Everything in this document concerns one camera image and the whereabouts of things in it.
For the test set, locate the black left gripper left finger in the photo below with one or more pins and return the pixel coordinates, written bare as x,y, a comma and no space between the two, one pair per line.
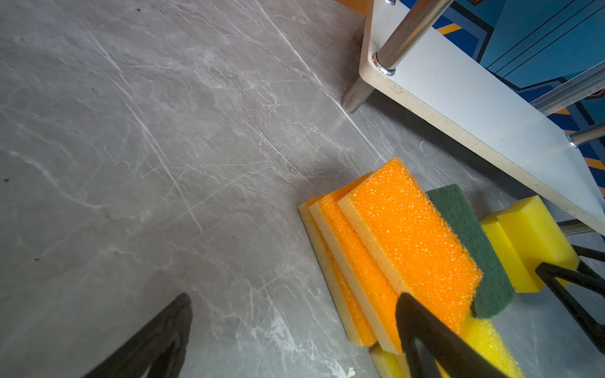
157,350

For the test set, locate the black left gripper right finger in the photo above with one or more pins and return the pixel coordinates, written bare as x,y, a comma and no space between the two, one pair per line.
458,359

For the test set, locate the yellow foam sponge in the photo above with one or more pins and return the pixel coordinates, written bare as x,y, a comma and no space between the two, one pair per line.
536,237
523,279

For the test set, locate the white two-tier metal shelf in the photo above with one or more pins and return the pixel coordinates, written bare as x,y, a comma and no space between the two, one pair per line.
406,59

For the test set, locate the large yellow coarse sponge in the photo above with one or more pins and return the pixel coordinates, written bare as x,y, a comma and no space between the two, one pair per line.
480,334

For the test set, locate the green scouring sponge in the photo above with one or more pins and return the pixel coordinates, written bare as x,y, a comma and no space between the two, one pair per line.
495,290

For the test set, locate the middle orange scrub sponge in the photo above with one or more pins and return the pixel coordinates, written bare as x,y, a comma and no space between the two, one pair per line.
370,287

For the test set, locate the orange scrub sponge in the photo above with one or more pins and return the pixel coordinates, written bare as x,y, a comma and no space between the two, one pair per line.
412,244
354,322
370,287

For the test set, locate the top orange scrub sponge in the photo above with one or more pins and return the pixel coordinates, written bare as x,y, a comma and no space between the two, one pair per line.
412,244

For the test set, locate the bottom orange scrub sponge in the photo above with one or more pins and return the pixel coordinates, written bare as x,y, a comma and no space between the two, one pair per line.
354,322

